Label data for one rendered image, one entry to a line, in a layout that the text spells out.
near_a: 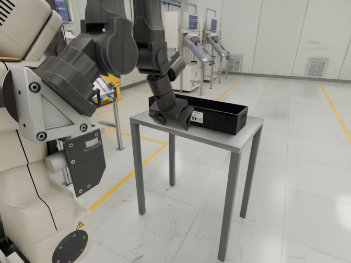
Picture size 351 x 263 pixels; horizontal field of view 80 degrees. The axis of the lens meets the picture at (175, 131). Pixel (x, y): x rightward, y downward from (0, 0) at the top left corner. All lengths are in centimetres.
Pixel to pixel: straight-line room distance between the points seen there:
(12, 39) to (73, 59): 14
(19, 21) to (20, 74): 16
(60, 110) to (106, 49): 13
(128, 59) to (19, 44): 20
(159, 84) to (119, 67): 17
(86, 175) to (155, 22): 41
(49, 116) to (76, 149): 19
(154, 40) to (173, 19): 461
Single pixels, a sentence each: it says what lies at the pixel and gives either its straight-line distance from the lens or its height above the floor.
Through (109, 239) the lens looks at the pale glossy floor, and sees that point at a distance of 168.
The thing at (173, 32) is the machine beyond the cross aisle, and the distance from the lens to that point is 512.
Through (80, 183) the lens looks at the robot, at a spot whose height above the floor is 92.
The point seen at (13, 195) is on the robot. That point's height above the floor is 94.
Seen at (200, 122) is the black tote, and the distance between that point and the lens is 117.
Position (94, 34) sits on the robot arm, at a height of 127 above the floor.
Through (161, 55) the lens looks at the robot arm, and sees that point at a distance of 53.
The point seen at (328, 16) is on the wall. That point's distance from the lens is 768.
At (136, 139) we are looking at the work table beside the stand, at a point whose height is 66.
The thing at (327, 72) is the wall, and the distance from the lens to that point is 778.
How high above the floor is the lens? 127
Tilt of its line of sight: 25 degrees down
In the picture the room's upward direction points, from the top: straight up
